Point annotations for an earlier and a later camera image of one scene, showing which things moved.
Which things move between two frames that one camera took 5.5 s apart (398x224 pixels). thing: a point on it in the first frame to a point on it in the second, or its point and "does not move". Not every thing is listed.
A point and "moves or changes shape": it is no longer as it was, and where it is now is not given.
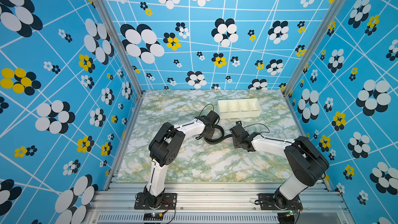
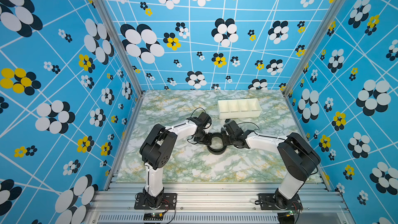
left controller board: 153,216 does not move
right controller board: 286,218 does not move
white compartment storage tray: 239,108 does not move
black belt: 209,122 moves or changes shape
